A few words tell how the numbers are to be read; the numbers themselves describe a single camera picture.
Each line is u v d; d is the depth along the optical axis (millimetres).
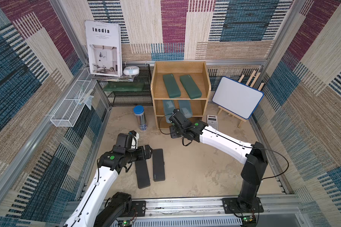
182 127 605
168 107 943
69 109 919
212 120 1085
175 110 733
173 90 858
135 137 701
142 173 842
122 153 560
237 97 916
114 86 980
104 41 761
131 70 873
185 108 937
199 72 940
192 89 851
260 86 893
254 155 476
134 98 1193
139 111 896
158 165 871
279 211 739
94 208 408
